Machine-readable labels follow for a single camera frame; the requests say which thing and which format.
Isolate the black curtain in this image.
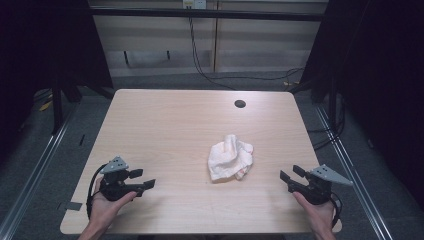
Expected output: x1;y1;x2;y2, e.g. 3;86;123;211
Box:
299;0;424;209
0;0;115;164

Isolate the person's right hand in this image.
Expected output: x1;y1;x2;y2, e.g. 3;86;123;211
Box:
292;191;336;232

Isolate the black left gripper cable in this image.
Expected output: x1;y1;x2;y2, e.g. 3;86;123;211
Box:
85;163;109;220

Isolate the person's left hand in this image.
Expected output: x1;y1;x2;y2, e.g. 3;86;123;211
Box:
89;176;138;230

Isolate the white wall outlet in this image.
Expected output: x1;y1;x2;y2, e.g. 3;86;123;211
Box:
181;0;208;10

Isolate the yellow floor tape piece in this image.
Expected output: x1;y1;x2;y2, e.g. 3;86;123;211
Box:
38;99;54;112

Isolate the aluminium floor rail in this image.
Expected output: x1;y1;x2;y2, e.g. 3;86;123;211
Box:
314;104;395;240
0;99;80;240

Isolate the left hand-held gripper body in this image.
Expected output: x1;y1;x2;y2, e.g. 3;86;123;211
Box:
99;155;145;202

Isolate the white towel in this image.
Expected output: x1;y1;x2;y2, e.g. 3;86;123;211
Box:
207;133;254;184

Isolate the black metal stand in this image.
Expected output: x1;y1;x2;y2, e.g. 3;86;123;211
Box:
50;75;65;136

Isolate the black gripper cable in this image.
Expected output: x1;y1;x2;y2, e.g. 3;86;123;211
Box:
85;163;109;220
328;191;344;230

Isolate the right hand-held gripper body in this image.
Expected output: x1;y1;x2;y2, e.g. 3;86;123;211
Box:
287;164;354;206

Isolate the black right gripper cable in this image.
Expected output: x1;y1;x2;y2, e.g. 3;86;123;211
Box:
328;191;344;230

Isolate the bundle of black floor cables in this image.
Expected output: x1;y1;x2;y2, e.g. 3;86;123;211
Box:
306;93;347;152

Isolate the black horizontal frame bar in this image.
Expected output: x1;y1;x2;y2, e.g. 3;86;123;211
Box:
89;7;327;23

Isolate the grey tape strip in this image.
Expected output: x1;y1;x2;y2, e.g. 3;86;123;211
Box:
64;201;84;212

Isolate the black hanging wall cable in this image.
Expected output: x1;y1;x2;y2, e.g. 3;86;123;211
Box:
187;16;305;91

